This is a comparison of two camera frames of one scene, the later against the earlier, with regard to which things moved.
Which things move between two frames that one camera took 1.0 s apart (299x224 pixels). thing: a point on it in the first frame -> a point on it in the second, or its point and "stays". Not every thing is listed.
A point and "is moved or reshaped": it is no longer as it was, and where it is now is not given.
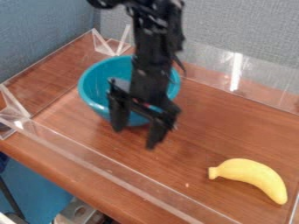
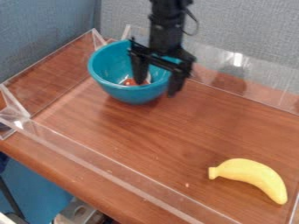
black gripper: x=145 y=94 -> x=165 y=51
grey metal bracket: x=79 y=213 stays
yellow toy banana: x=248 y=170 stays
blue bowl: x=93 y=87 is moved or reshaped
